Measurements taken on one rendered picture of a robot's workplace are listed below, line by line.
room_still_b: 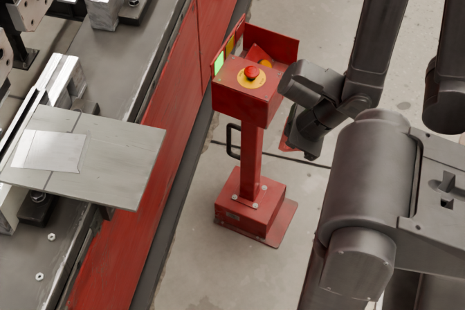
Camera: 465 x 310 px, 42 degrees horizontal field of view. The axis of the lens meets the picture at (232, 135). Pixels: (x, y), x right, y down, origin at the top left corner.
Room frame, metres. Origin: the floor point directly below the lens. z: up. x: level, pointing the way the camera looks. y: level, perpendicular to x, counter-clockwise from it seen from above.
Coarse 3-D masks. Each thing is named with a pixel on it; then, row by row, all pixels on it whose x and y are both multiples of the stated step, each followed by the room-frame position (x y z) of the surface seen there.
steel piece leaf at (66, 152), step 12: (36, 132) 0.67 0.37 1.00; (48, 132) 0.67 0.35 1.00; (60, 132) 0.67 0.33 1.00; (36, 144) 0.65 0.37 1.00; (48, 144) 0.65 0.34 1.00; (60, 144) 0.65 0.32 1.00; (72, 144) 0.65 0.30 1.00; (84, 144) 0.63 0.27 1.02; (36, 156) 0.62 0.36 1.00; (48, 156) 0.62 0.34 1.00; (60, 156) 0.62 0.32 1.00; (72, 156) 0.62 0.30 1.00; (84, 156) 0.62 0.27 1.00; (36, 168) 0.59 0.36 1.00; (48, 168) 0.59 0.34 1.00; (60, 168) 0.59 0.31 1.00; (72, 168) 0.59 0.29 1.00
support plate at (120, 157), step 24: (48, 120) 0.70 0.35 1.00; (72, 120) 0.70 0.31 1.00; (96, 120) 0.70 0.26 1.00; (120, 120) 0.70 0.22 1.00; (96, 144) 0.65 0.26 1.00; (120, 144) 0.65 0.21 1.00; (144, 144) 0.65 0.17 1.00; (24, 168) 0.59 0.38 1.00; (96, 168) 0.59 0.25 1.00; (120, 168) 0.59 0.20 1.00; (144, 168) 0.59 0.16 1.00; (48, 192) 0.55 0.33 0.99; (72, 192) 0.54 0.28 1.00; (96, 192) 0.54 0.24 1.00; (120, 192) 0.54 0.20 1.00
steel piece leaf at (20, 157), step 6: (24, 132) 0.67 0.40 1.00; (30, 132) 0.67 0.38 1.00; (24, 138) 0.66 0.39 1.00; (30, 138) 0.66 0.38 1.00; (24, 144) 0.65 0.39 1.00; (30, 144) 0.65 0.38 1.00; (18, 150) 0.63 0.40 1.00; (24, 150) 0.63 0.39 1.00; (18, 156) 0.62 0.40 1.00; (24, 156) 0.62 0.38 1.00; (12, 162) 0.61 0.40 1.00; (18, 162) 0.61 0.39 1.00; (24, 162) 0.61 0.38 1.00
